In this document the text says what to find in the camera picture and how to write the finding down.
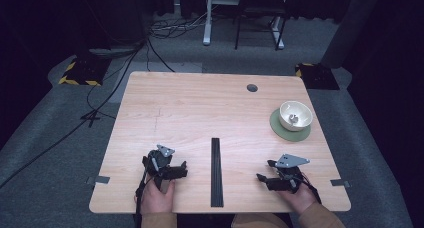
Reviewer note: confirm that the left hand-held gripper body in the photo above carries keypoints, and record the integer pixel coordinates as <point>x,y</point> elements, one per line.
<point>159,161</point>

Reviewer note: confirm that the black metal chair frame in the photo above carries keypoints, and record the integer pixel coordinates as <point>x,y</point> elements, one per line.
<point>260,11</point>

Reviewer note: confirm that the dark grey table grommet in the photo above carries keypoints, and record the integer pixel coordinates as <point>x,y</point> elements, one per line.
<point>252,88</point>

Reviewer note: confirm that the person's left hand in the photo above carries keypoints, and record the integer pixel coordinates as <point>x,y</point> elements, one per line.
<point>156,199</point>

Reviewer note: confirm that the person's lap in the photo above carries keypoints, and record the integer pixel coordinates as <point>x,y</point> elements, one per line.
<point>260,221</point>

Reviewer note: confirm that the black yellow striped base plate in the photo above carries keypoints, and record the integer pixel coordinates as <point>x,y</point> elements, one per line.
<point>83,73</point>

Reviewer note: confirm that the grey pillar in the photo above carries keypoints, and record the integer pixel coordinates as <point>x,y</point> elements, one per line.
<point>350,24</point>

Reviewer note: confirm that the grey tape piece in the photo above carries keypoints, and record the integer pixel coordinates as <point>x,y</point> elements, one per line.
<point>100,179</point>
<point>340,183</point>

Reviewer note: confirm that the white desk leg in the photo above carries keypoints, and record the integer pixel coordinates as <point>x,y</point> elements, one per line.
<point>279,34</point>
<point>207,24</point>

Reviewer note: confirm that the person's right hand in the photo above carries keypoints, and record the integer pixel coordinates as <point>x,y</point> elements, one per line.
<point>301,199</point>

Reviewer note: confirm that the white bowl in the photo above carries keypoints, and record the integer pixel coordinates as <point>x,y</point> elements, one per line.
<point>296,114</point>

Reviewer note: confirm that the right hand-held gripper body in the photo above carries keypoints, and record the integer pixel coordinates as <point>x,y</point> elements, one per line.
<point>286,183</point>

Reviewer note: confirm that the black cabinet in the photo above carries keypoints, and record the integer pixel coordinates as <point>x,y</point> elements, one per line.
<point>113,14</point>

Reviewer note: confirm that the green round coaster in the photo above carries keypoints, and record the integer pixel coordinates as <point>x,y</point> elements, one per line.
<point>290,134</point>

